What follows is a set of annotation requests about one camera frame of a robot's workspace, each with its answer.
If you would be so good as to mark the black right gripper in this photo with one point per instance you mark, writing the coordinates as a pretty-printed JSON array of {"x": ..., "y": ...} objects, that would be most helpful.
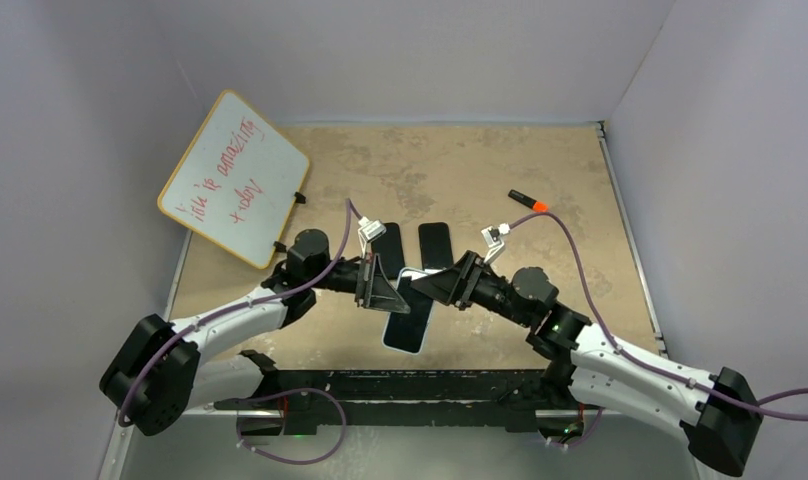
[{"x": 456, "y": 285}]

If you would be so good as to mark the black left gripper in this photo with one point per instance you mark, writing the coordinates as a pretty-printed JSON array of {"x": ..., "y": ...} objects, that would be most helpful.
[{"x": 375, "y": 293}]

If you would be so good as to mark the black phone case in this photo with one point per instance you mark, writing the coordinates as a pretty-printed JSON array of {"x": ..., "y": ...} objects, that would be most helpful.
[{"x": 435, "y": 246}]

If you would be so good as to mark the light blue phone case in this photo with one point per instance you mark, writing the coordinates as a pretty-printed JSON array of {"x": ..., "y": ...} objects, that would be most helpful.
[{"x": 385, "y": 344}]

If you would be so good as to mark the black phone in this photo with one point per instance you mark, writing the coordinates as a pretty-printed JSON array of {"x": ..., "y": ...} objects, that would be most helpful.
[{"x": 390, "y": 249}]

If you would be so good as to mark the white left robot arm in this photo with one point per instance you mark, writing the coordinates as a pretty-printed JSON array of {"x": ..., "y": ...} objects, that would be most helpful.
[{"x": 155, "y": 374}]

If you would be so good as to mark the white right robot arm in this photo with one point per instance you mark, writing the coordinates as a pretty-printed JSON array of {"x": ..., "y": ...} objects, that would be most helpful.
[{"x": 698, "y": 408}]

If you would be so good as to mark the black marker orange cap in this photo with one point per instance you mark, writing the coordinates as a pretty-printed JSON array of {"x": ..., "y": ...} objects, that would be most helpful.
[{"x": 527, "y": 201}]

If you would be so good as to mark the white whiteboard with red writing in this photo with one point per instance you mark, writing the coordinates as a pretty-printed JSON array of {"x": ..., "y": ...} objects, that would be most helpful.
[{"x": 237, "y": 182}]

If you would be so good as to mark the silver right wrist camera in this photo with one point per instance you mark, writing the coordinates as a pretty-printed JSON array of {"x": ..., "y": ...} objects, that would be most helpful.
[{"x": 494, "y": 239}]

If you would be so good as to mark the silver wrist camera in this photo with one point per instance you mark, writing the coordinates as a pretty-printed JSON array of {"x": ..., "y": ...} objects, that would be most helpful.
[
  {"x": 494, "y": 239},
  {"x": 369, "y": 230}
]

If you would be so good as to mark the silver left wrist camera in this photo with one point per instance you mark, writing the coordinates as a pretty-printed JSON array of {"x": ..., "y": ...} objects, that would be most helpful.
[{"x": 369, "y": 230}]

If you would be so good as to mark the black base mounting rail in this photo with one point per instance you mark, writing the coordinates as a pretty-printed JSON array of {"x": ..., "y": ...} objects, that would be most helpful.
[{"x": 518, "y": 401}]

